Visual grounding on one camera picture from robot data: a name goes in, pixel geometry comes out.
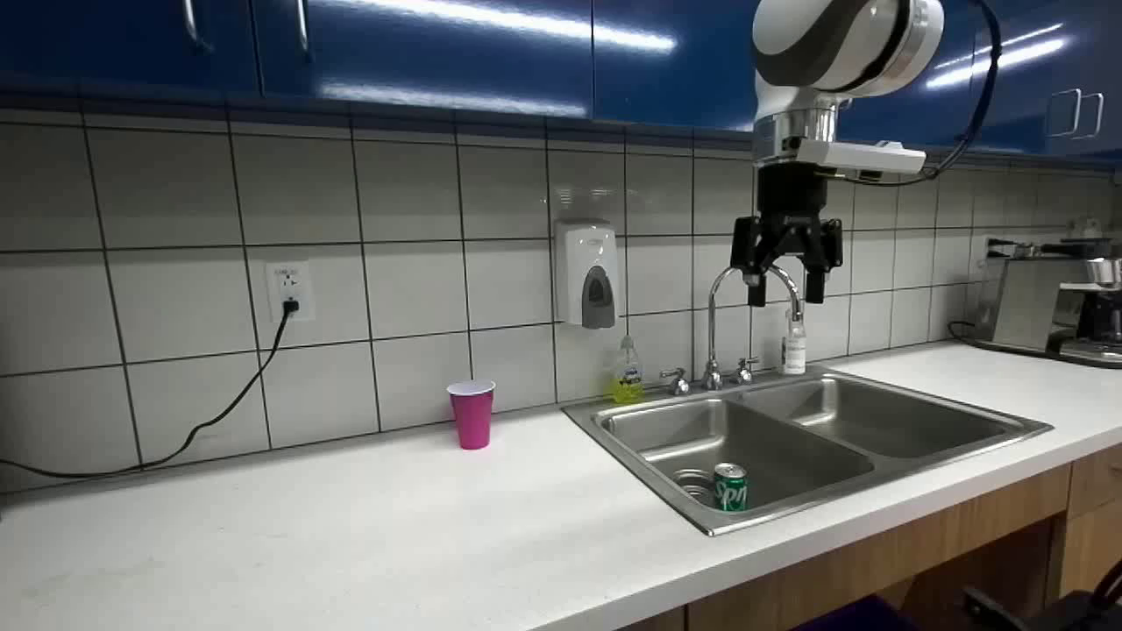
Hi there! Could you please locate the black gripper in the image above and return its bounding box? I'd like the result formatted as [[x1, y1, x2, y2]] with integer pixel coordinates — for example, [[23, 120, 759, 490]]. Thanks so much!
[[730, 161, 846, 308]]

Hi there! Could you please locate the green soda can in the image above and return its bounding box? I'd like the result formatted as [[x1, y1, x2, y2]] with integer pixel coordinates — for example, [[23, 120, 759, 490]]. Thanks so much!
[[712, 458, 755, 515]]

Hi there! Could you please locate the stainless steel double sink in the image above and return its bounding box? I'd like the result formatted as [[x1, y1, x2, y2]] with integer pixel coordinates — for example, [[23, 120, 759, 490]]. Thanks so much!
[[562, 368, 1056, 540]]

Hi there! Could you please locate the white pump soap bottle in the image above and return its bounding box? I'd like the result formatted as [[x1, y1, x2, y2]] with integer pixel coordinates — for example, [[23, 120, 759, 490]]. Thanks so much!
[[777, 299, 814, 378]]

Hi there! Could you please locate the chrome gooseneck faucet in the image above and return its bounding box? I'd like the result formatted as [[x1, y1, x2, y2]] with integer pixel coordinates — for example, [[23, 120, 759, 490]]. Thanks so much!
[[696, 264, 810, 392]]

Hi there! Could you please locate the blue cabinet door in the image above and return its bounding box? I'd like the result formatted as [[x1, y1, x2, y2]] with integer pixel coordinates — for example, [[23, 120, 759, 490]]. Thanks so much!
[[938, 0, 1091, 161], [0, 0, 263, 108], [585, 0, 764, 137], [1081, 0, 1122, 169], [247, 0, 597, 121]]

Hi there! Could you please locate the yellow-green dish soap bottle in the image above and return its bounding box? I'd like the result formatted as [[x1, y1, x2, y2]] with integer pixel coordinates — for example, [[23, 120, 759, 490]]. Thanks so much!
[[600, 334, 652, 408]]

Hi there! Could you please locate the silver coffee machine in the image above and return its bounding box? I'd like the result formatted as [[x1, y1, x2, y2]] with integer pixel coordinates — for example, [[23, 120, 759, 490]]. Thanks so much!
[[980, 234, 1122, 371]]

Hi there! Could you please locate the wooden base cabinet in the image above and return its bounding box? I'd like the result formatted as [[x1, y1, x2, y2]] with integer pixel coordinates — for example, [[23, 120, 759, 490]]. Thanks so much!
[[623, 445, 1122, 631]]

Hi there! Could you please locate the pink plastic cup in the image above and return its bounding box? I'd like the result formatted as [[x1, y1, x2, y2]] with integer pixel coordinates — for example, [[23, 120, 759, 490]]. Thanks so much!
[[444, 376, 496, 451]]

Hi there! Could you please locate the black chair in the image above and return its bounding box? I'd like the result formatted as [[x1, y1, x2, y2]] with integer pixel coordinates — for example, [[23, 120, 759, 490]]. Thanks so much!
[[961, 557, 1122, 631]]

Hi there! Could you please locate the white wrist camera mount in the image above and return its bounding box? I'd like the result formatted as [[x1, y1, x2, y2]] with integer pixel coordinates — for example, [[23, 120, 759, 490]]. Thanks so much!
[[801, 137, 930, 183]]

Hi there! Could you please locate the white wall soap dispenser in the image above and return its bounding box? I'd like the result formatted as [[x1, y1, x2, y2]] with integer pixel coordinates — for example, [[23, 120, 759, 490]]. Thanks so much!
[[551, 220, 623, 334]]

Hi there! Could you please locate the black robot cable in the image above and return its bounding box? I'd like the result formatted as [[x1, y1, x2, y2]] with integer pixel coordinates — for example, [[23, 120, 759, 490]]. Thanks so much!
[[834, 0, 1007, 189]]

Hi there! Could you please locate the silver cabinet door handle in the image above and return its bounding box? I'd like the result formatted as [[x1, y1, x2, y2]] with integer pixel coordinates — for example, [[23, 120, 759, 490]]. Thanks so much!
[[1056, 84, 1086, 142], [1083, 88, 1112, 142], [288, 0, 316, 54], [176, 0, 219, 54]]

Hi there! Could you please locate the white wall power outlet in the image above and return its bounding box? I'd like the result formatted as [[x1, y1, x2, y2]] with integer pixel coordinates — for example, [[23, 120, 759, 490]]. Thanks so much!
[[266, 259, 317, 330]]

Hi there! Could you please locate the black power cord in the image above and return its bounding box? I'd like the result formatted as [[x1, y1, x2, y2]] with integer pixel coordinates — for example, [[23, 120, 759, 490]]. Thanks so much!
[[0, 293, 306, 484]]

